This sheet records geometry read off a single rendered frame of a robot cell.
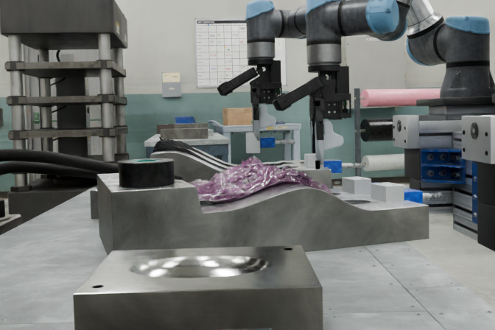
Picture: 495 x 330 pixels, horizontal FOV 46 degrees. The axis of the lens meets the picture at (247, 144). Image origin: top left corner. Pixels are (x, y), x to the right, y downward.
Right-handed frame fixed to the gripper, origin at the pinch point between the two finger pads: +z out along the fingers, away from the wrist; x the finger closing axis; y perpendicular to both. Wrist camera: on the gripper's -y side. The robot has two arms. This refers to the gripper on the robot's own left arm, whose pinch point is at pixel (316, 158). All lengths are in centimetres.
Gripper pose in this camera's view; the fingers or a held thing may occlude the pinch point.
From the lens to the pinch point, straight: 130.1
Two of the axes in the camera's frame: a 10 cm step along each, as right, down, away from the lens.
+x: -0.2, -0.5, 10.0
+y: 10.0, -0.3, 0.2
